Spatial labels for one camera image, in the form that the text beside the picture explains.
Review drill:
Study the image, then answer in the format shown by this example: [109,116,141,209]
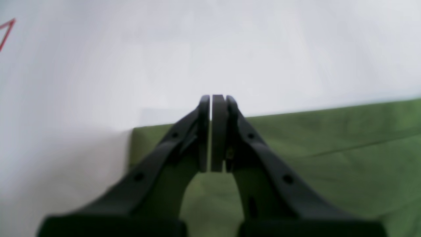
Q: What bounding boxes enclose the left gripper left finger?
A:
[37,95,210,237]

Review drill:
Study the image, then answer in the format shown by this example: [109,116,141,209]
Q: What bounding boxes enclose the olive green T-shirt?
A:
[127,98,421,237]

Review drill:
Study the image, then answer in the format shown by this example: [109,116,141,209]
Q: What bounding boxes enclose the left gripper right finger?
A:
[211,95,387,237]

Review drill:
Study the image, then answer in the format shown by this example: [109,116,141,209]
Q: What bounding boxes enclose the red triangle sticker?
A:
[0,18,16,51]

